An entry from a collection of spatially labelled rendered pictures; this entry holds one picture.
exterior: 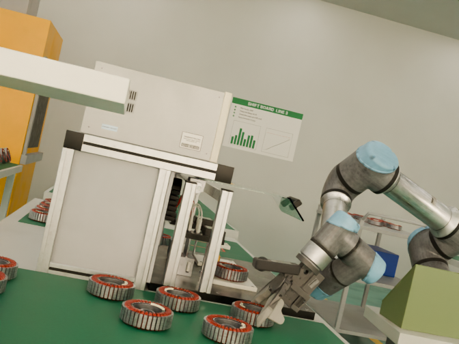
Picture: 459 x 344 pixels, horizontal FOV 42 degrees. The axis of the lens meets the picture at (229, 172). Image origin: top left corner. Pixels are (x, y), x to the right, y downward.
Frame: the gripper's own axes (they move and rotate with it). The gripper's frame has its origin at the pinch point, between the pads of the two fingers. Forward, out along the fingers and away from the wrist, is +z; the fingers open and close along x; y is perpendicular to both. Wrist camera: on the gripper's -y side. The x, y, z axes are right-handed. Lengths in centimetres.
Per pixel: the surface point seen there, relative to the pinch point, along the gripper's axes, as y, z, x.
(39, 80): -63, -11, -66
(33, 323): -40, 25, -32
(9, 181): -106, 78, 321
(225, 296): -4.5, 1.8, 13.1
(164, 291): -20.8, 9.0, -2.1
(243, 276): -0.4, -4.4, 28.8
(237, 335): -6.9, 2.3, -23.7
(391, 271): 150, -67, 283
